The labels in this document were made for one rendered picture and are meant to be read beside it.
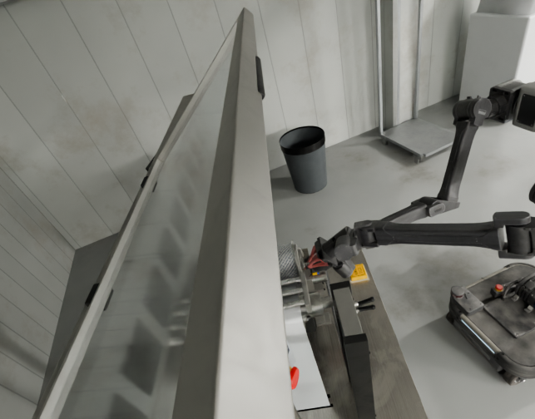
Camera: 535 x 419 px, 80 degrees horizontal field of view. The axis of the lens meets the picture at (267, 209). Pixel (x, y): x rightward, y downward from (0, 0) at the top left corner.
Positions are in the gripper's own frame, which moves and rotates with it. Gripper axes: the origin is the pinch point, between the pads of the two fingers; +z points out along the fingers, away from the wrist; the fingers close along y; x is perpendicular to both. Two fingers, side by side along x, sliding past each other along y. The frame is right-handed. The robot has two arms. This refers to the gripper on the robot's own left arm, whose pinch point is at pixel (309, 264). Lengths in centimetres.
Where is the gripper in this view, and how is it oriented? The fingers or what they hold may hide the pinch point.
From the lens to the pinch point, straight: 115.1
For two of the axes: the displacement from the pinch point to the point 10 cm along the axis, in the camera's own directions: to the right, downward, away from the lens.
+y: -0.6, -6.6, 7.4
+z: -6.3, 6.1, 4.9
